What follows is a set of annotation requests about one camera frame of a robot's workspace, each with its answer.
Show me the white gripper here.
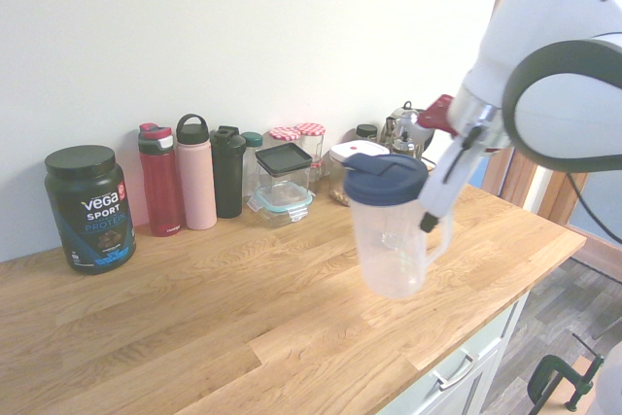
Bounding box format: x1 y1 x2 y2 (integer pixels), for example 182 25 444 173
416 130 493 234

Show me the clear pitcher with blue lid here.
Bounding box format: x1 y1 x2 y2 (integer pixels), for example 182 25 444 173
342 152 456 300

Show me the pink metal water bottle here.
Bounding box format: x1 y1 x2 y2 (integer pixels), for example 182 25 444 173
175 113 219 232

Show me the red water bottle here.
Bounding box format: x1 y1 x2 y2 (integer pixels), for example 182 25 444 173
137 122 187 238

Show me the silver kettle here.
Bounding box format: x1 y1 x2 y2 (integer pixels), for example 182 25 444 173
382 100 425 156

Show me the container with white red-dot lid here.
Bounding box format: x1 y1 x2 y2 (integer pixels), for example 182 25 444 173
328 140 392 207

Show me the jar with black lid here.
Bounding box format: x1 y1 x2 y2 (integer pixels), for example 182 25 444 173
355 123 379 145

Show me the jar with red gingham lid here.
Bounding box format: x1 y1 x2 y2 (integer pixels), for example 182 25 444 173
268 126 303 150
294 121 327 168

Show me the glass container with blue clips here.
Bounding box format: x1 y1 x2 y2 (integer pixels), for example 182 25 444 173
247 183 318 229

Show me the square container with black lid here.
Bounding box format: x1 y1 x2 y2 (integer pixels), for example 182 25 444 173
254 143 314 192

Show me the white kitchen cabinet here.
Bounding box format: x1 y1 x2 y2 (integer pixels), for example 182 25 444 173
373 288 534 415

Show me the jar with green lid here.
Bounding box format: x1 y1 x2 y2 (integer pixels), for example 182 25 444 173
240 130 264 192

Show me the green metal clamp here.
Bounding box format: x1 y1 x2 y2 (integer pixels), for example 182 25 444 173
526 330 607 415

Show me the black shaker bottle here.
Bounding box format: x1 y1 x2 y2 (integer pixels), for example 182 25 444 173
209 124 248 220

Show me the black Vega protein tub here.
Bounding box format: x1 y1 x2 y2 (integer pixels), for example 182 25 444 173
44 144 138 277

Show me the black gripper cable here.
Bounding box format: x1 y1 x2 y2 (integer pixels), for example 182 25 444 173
442 125 483 184

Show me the red wrist mount bracket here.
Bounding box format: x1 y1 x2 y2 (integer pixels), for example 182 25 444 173
416 93 459 138

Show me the metal drawer handle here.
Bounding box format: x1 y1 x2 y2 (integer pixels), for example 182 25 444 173
432 358 481 392

